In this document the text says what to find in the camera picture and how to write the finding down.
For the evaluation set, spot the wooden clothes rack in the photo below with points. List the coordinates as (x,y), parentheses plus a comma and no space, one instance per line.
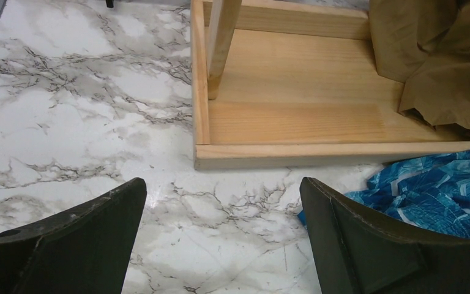
(283,84)

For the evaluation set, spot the khaki brown shorts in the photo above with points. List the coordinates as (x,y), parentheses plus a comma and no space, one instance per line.
(426,46)

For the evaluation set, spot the dark blue patterned shorts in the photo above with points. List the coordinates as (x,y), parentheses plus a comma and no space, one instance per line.
(429,192)

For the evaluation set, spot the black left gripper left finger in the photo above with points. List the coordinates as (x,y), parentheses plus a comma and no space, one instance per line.
(84,249)

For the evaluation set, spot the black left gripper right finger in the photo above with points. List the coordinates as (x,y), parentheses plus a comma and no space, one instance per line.
(359,250)

